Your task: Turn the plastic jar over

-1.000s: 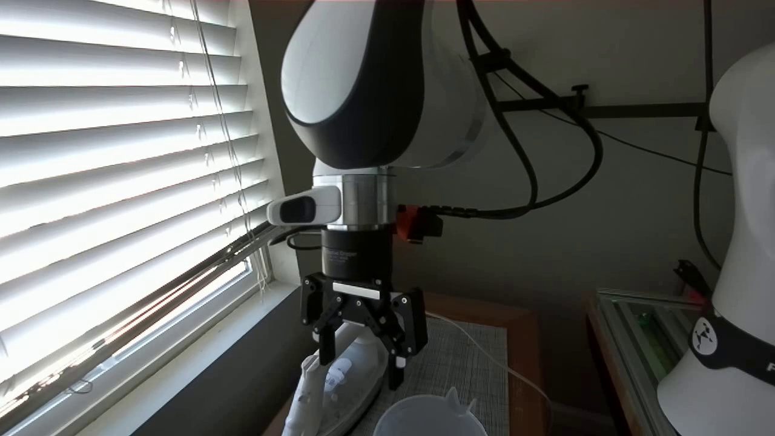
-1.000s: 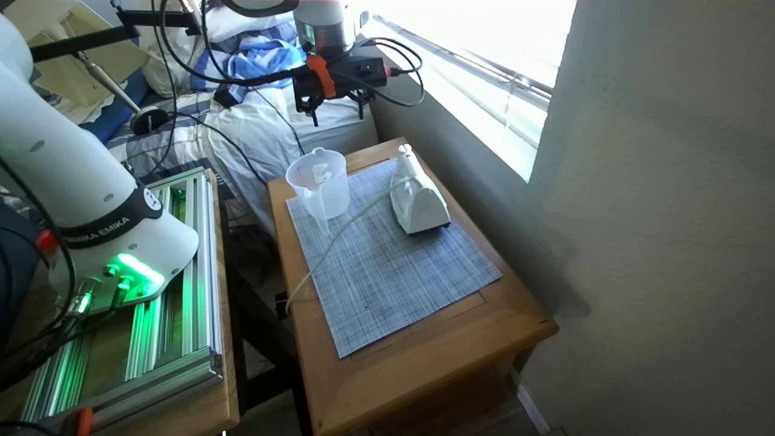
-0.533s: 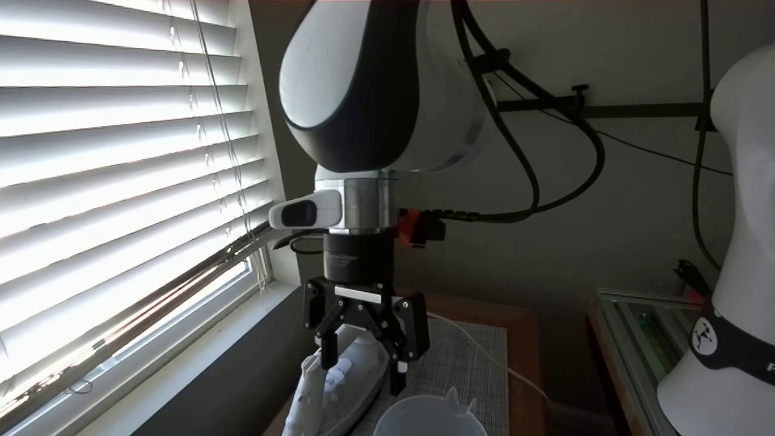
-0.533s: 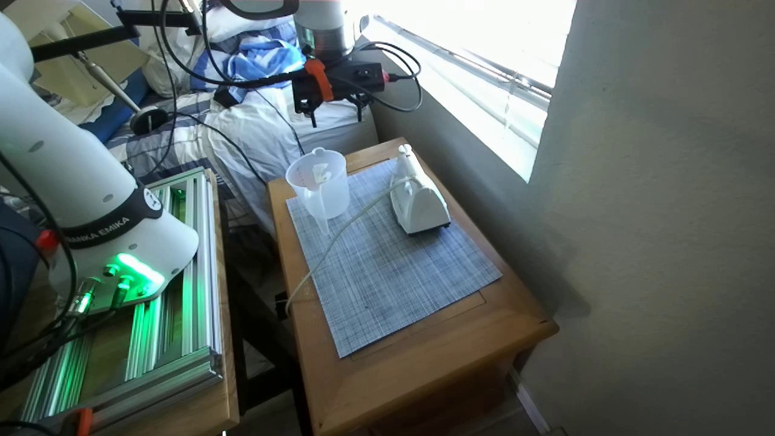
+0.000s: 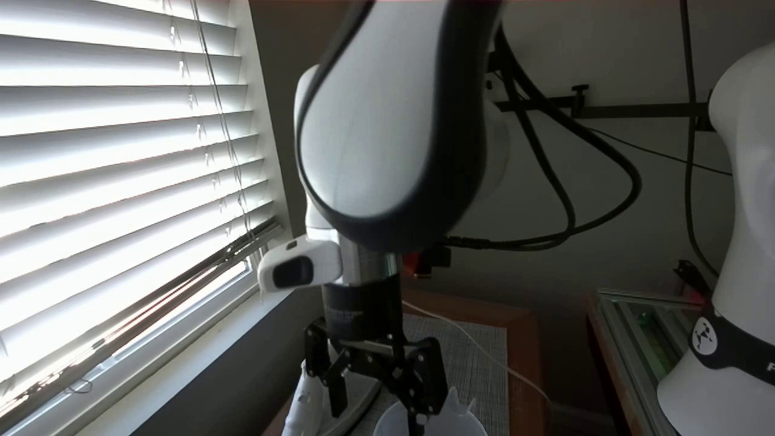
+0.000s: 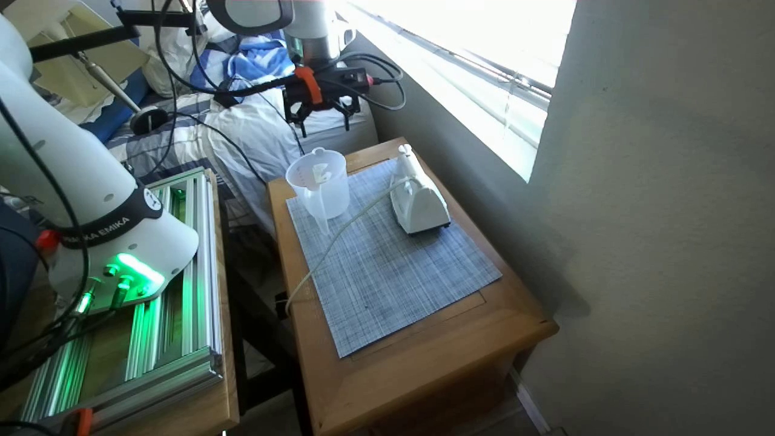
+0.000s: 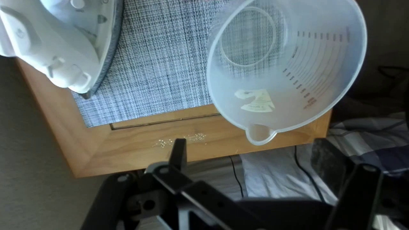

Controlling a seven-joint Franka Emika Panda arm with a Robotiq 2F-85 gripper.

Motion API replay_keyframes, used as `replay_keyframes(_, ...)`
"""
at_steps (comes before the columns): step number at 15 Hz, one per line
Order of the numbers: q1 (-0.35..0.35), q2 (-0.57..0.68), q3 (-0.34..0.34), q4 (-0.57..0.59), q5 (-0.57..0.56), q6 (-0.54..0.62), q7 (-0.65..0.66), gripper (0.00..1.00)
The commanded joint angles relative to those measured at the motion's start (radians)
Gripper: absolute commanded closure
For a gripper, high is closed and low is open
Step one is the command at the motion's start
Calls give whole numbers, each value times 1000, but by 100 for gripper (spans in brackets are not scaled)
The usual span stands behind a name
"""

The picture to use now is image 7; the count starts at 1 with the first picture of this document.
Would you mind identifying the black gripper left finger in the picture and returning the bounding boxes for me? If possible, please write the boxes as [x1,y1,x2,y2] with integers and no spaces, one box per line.
[144,137,273,230]

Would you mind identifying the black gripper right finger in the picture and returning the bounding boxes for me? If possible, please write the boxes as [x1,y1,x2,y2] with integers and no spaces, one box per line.
[324,161,385,230]

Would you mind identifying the black cable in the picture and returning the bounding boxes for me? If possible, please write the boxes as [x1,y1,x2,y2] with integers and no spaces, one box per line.
[228,155,250,201]

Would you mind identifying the grey checked fabric mat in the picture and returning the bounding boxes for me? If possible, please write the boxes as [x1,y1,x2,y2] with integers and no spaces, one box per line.
[70,0,258,129]

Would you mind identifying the white folded cloth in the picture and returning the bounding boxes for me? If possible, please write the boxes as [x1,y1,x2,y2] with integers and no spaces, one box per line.
[0,0,125,97]

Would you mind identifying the blue patterned cloth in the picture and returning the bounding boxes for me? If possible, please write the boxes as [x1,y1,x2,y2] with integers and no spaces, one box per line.
[325,111,409,176]

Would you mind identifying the wooden side table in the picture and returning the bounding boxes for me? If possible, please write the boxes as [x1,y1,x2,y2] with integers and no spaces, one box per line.
[16,57,333,180]

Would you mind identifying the translucent plastic measuring jar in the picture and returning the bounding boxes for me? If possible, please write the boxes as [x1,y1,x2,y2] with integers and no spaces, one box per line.
[205,0,369,147]

